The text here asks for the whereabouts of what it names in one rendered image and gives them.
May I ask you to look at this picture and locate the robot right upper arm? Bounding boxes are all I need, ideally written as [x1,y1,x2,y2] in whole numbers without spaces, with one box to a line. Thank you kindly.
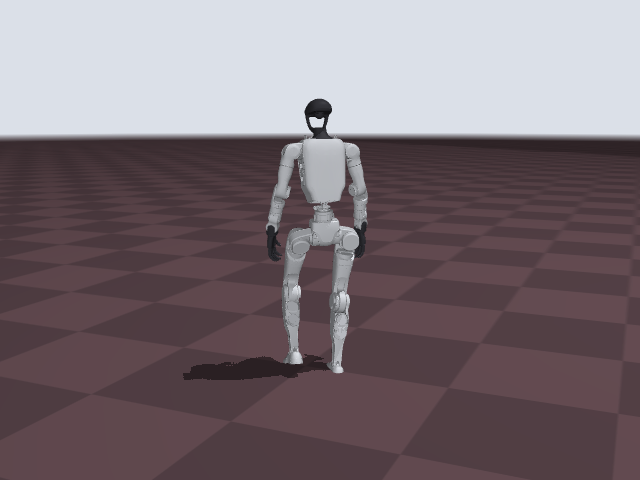
[343,142,366,197]

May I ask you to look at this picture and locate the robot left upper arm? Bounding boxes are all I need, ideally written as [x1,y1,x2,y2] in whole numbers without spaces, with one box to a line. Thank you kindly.
[275,142,303,199]

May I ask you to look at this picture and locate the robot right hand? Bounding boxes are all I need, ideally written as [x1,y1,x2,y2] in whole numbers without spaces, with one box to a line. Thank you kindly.
[354,221,367,258]

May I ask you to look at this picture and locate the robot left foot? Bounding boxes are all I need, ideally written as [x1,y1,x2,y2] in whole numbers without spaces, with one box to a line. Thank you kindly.
[283,349,303,364]

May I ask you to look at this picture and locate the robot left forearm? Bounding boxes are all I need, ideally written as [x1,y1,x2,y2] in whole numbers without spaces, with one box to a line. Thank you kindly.
[266,183,285,233]

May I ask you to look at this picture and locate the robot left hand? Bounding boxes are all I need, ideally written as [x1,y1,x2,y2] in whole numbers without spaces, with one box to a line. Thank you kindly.
[266,225,282,261]

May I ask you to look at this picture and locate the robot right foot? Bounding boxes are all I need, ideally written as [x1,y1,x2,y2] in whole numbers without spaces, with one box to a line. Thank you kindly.
[327,361,344,373]

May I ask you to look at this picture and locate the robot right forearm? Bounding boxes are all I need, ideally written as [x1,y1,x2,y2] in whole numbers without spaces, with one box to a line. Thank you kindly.
[353,189,368,230]

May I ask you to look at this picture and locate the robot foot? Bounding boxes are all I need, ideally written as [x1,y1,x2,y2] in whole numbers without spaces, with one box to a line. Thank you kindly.
[327,361,344,373]
[283,349,303,364]

